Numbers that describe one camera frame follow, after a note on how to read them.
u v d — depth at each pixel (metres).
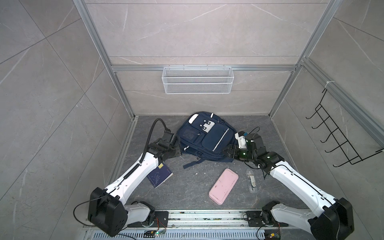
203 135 1.01
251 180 0.85
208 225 0.73
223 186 0.82
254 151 0.59
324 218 0.38
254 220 0.73
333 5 0.68
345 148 0.64
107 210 0.39
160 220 0.73
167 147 0.60
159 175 0.87
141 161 0.50
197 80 1.03
